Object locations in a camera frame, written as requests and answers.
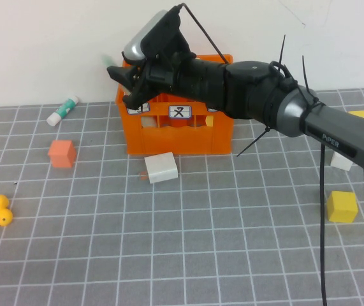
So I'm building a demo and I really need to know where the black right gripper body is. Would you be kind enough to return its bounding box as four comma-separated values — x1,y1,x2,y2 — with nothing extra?
138,52,182,95

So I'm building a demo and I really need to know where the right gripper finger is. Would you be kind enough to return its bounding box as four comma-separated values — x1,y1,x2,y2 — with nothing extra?
122,84,159,112
106,64,140,87

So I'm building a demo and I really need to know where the mint green plastic spoon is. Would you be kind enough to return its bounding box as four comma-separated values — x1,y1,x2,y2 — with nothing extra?
101,53,157,129

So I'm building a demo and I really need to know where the orange plastic cutlery crate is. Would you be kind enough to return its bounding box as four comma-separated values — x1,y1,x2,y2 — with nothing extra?
115,54,235,157

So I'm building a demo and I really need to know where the white label spoon character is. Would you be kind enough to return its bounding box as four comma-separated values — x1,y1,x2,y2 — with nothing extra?
126,101,150,115

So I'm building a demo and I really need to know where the white label fork character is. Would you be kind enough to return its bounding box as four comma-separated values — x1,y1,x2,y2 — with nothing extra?
168,105,193,119

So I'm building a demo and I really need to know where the white green glue stick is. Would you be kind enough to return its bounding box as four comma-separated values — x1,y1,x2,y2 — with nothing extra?
46,95,80,128

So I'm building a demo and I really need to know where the white power adapter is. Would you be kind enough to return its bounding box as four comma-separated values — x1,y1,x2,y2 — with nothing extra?
138,152,179,185

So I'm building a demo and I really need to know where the salmon pink cube block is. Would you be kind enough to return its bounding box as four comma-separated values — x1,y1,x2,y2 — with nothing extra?
47,140,77,169

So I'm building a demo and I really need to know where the black zip tie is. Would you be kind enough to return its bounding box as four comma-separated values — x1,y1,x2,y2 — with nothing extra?
276,34,293,77
301,55,326,111
236,126,273,157

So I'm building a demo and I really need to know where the grey checked tablecloth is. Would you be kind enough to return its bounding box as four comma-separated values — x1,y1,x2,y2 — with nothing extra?
0,87,364,306

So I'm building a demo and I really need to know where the white cube block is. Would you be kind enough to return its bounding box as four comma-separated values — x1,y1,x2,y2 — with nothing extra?
330,152,354,171

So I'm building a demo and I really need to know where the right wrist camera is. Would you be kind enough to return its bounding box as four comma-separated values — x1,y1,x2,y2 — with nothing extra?
121,9,192,63

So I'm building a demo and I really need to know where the black right camera cable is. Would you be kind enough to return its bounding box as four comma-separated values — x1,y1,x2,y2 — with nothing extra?
177,3,328,306

